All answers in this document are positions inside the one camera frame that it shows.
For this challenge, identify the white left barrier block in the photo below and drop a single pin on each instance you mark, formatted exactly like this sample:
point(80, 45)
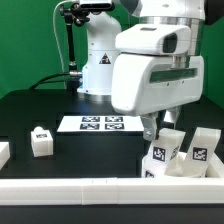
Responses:
point(4, 153)

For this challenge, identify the white front barrier wall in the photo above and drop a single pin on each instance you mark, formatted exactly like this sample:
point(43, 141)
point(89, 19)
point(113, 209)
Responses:
point(111, 191)

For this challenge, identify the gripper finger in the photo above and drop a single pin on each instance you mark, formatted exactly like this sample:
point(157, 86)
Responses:
point(149, 122)
point(171, 116)

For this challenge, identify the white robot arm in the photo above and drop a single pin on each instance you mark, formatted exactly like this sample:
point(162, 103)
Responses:
point(145, 54)

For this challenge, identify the white marker sheet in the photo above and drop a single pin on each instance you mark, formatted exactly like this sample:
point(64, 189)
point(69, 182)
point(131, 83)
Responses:
point(110, 123)

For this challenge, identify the black camera on mount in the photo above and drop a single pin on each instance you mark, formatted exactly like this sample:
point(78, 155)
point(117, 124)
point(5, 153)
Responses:
point(96, 4)

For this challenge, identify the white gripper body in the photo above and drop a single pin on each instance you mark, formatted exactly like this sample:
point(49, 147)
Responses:
point(144, 84)

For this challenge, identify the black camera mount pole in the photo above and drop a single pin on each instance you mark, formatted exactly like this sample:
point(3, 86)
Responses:
point(74, 15)

